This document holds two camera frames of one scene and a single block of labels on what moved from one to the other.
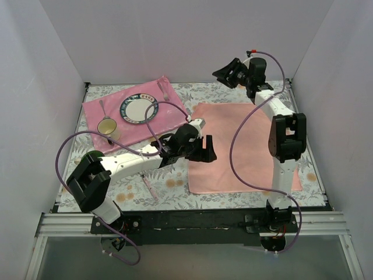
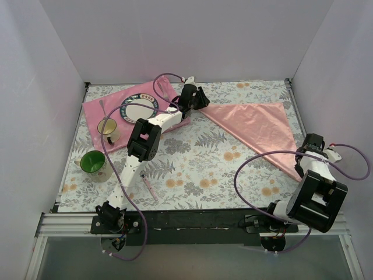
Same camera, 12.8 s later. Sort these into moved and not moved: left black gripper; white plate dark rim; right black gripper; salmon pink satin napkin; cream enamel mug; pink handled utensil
Moved: salmon pink satin napkin; right black gripper; left black gripper
Not moved: white plate dark rim; pink handled utensil; cream enamel mug
